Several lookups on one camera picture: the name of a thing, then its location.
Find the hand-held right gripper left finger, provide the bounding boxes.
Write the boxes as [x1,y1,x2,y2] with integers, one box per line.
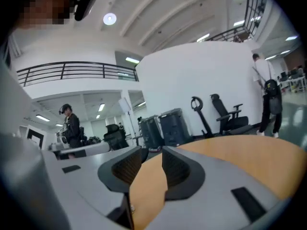
[40,145,142,230]

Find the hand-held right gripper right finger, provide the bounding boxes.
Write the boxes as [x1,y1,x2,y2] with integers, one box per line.
[143,145,291,230]

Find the white desk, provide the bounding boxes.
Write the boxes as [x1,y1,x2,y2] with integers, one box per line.
[49,141,111,159]

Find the black office chair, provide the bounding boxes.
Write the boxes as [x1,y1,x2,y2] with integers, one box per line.
[210,93,252,136]
[103,124,130,150]

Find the grey wheeled bin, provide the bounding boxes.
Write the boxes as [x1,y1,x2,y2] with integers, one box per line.
[138,115,166,150]
[158,108,194,147]

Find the white light panel on stand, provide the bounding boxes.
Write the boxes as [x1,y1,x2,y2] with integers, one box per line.
[118,97,140,146]

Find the black balcony railing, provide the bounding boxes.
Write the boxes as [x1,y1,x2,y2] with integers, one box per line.
[206,0,267,43]
[16,61,140,88]

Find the desks with monitors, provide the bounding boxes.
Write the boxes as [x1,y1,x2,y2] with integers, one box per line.
[279,66,307,93]

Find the round ceiling lamp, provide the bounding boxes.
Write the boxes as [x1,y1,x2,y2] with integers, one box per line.
[103,12,118,26]

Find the person's face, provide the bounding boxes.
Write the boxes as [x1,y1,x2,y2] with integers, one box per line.
[14,0,78,31]

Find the black stand with ring top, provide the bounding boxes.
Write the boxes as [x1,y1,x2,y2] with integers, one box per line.
[191,96,215,138]

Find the black head-worn camera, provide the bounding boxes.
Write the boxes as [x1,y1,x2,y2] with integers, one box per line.
[73,0,99,22]

